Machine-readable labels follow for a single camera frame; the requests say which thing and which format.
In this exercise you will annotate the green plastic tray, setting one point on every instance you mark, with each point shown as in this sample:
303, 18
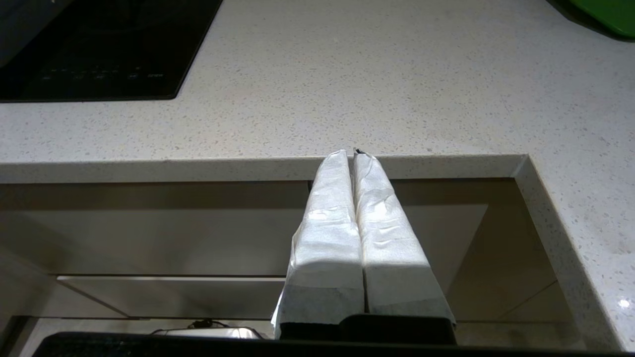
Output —
610, 15

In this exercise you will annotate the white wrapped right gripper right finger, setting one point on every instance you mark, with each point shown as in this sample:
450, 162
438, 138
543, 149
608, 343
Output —
392, 258

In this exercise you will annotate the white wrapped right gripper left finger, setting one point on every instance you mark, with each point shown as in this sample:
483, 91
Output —
327, 248

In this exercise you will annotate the silver robot base part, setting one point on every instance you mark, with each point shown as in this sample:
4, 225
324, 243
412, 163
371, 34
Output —
213, 333

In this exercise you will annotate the black induction cooktop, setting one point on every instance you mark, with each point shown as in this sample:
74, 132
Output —
99, 44

